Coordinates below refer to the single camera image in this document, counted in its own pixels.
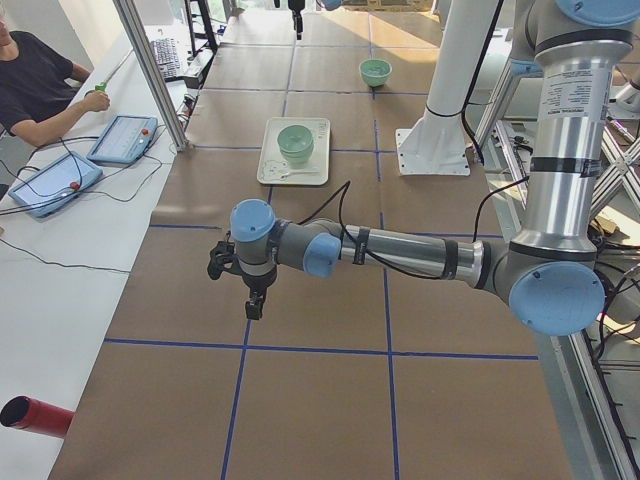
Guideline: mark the green bowl with ice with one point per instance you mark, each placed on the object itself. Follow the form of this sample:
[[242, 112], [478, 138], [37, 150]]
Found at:
[[375, 72]]

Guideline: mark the green bowl on tray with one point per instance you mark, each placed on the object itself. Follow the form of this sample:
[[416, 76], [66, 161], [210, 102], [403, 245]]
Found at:
[[297, 159]]

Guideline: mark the white plastic spoon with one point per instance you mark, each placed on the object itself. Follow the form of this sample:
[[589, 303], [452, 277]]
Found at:
[[292, 173]]

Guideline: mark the black keyboard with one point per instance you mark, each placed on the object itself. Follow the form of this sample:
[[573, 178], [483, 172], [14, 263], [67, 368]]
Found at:
[[167, 58]]

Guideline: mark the cream bear serving tray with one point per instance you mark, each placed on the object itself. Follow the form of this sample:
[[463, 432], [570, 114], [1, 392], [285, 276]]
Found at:
[[272, 164]]

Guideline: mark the blue teach pendant far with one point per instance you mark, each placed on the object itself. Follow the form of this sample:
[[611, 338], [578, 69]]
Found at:
[[124, 140]]

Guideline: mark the blue teach pendant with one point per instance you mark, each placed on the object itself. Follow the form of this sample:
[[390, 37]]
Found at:
[[124, 140], [55, 185]]

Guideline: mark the blue teach pendant near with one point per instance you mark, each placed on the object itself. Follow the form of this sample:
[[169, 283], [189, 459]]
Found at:
[[55, 185]]

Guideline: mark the red cylinder tube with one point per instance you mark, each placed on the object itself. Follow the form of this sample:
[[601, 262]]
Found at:
[[36, 416]]

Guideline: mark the person in black shirt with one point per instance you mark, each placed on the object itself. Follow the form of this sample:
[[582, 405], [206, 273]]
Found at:
[[37, 102]]

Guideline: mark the aluminium frame post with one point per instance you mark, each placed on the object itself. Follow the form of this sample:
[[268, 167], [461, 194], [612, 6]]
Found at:
[[136, 33]]

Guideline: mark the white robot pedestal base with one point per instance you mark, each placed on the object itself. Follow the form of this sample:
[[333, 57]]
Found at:
[[435, 145]]

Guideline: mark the green handled stick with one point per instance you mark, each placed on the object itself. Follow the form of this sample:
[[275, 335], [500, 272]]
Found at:
[[101, 86]]

